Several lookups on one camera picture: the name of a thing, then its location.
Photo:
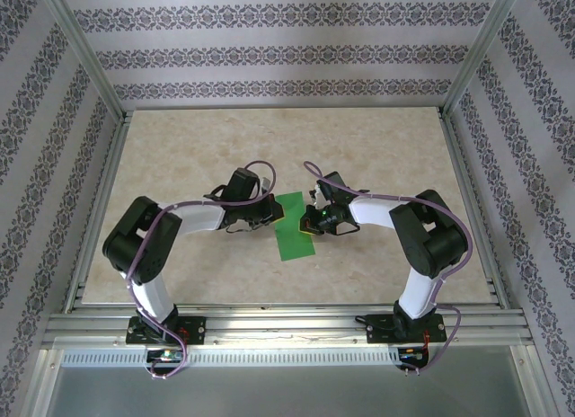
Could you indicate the aluminium frame post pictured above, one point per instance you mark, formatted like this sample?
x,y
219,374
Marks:
x,y
83,48
481,48

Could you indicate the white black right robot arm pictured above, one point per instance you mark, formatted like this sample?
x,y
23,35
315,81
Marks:
x,y
431,242

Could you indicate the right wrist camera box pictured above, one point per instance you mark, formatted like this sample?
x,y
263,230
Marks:
x,y
318,197

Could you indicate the aluminium extrusion mounting rail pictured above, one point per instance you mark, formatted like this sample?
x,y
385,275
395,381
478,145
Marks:
x,y
287,329

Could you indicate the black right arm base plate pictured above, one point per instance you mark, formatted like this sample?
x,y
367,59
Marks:
x,y
382,331

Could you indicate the small circuit board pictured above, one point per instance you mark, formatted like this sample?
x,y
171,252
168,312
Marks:
x,y
411,355
167,355

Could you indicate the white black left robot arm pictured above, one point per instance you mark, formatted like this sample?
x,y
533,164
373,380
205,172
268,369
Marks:
x,y
135,237

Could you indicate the green paper sheet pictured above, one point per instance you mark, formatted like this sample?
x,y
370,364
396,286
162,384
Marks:
x,y
294,242

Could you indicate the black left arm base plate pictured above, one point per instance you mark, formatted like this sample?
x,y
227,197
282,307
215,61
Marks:
x,y
197,329

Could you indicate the aluminium side rail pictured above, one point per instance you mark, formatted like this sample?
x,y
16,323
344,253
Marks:
x,y
460,165
101,210

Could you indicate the grey metal panel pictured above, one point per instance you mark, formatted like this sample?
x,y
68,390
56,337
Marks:
x,y
287,390

